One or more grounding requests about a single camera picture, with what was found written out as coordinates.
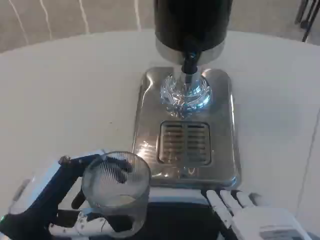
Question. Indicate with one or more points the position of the steel drip tray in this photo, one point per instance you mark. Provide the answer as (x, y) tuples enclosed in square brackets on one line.
[(147, 117)]

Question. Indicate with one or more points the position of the black dispenser tap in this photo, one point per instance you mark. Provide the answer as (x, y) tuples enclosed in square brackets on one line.
[(190, 63)]

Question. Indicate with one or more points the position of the slotted steel tray grid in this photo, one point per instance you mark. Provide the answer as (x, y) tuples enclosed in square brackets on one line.
[(185, 142)]

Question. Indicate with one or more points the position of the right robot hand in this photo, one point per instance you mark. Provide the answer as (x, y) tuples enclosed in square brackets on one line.
[(262, 220)]

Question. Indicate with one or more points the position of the clear ribbed glass cup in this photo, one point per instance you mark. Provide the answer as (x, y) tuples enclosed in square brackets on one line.
[(117, 185)]

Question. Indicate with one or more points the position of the black steel drink dispenser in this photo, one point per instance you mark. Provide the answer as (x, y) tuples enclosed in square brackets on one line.
[(170, 22)]

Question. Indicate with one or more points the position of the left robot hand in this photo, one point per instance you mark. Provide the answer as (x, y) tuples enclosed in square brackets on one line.
[(47, 190)]

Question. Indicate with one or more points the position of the black chair legs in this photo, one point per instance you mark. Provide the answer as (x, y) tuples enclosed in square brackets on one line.
[(308, 20)]

